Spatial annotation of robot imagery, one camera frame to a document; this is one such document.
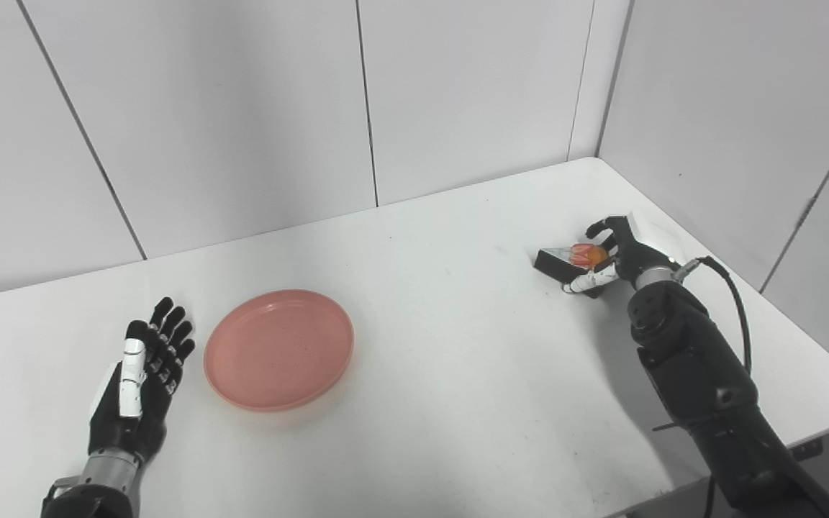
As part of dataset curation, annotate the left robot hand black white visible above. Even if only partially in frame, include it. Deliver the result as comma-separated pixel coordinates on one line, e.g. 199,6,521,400
87,296,196,465

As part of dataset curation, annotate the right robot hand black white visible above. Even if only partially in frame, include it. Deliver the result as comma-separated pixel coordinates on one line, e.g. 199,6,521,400
562,214,678,296

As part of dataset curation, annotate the chocolate cake slice with fruit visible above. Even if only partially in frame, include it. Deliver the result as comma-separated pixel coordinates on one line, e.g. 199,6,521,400
534,243,611,299

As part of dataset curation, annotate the pink round plate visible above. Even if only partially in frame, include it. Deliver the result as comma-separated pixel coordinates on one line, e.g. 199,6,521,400
203,289,355,413

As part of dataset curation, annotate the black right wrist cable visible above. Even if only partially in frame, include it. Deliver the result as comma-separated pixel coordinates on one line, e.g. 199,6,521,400
674,255,755,375

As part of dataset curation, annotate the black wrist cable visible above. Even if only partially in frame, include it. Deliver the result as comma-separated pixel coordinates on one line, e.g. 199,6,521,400
674,255,755,375
40,476,81,504

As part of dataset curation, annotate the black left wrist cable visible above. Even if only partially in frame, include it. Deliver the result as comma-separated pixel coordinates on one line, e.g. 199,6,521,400
40,476,81,504

